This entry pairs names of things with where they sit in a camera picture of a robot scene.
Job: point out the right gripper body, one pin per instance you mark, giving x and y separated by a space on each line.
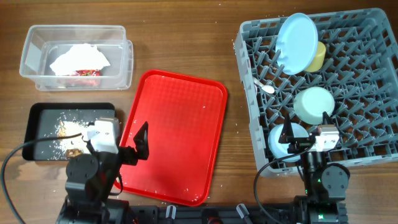
301 145

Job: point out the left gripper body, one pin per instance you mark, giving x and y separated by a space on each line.
127 154

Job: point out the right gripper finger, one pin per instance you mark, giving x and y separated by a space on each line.
287 134
326 120

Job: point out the small light blue bowl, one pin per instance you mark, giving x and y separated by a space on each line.
281 150

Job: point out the mint green bowl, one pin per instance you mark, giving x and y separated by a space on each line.
311 103

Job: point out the grey dishwasher rack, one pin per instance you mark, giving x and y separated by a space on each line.
359 70

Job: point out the red plastic serving tray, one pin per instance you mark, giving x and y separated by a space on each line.
185 116

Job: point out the white plastic spoon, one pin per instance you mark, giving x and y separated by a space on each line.
266 88

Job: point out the yellow plastic cup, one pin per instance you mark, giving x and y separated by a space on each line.
318 59

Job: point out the red candy wrapper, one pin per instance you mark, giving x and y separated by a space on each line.
78 82

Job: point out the large light blue plate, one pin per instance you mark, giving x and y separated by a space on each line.
297 42

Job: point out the white paper napkin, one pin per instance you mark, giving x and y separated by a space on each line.
79 57

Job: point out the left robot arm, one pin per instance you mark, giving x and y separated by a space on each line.
90 177

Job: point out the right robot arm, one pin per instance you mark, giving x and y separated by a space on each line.
325 183

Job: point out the clear plastic waste bin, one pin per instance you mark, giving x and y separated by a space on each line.
45 43

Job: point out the black rectangular tray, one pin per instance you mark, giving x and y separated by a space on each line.
48 120

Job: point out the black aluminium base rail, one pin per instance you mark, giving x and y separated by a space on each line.
202 215

